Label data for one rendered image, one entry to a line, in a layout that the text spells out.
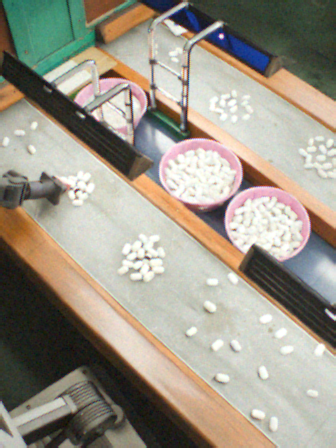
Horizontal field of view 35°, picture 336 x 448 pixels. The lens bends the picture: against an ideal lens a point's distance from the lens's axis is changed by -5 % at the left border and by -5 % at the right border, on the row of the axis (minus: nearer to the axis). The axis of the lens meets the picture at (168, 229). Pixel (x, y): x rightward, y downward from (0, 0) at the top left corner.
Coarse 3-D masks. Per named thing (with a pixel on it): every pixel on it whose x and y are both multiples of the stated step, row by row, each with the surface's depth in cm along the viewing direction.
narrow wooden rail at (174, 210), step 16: (64, 128) 187; (80, 144) 185; (144, 176) 175; (144, 192) 172; (160, 192) 172; (160, 208) 170; (176, 208) 169; (176, 224) 168; (192, 224) 166; (208, 240) 163; (224, 240) 163; (224, 256) 160; (240, 256) 160; (240, 272) 157; (256, 288) 156; (272, 304) 154
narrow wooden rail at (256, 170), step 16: (96, 48) 210; (128, 80) 200; (144, 80) 199; (160, 96) 195; (176, 112) 191; (192, 112) 190; (192, 128) 190; (208, 128) 186; (224, 144) 183; (240, 144) 183; (240, 160) 181; (256, 160) 179; (256, 176) 180; (272, 176) 176; (272, 192) 179; (288, 192) 172; (304, 192) 172; (320, 208) 169; (320, 224) 170
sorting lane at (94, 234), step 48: (0, 144) 186; (48, 144) 186; (96, 192) 175; (96, 240) 166; (192, 240) 166; (144, 288) 157; (192, 288) 157; (240, 288) 157; (192, 336) 150; (240, 336) 149; (288, 336) 149; (240, 384) 142; (288, 384) 142; (288, 432) 135
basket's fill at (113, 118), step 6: (120, 96) 199; (114, 102) 197; (120, 102) 198; (138, 102) 198; (108, 108) 196; (120, 108) 195; (138, 108) 196; (108, 114) 195; (114, 114) 194; (138, 114) 194; (108, 120) 193; (114, 120) 193; (120, 120) 193; (114, 126) 191
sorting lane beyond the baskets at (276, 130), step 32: (128, 32) 219; (160, 32) 219; (128, 64) 208; (192, 64) 208; (224, 64) 208; (192, 96) 198; (256, 96) 199; (224, 128) 190; (256, 128) 190; (288, 128) 190; (320, 128) 191; (288, 160) 182; (320, 192) 175
